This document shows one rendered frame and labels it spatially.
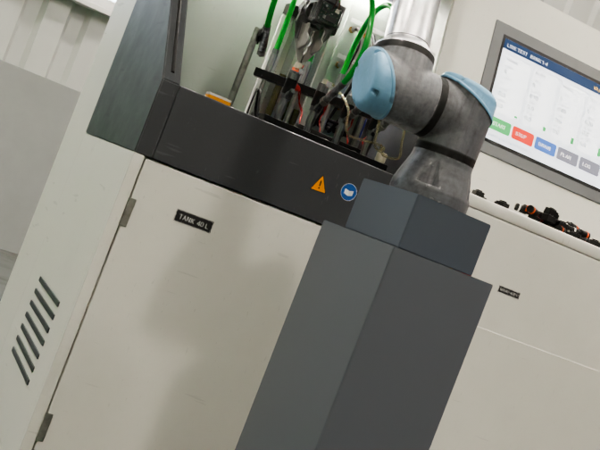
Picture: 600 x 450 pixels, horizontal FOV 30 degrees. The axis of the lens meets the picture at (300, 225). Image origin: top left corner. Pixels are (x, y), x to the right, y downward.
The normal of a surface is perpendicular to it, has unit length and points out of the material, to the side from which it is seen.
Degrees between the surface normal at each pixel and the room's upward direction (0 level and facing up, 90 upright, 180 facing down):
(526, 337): 90
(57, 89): 90
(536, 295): 90
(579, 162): 76
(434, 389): 90
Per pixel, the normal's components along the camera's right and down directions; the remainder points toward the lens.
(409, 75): 0.40, -0.20
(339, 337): -0.80, -0.30
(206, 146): 0.35, 0.14
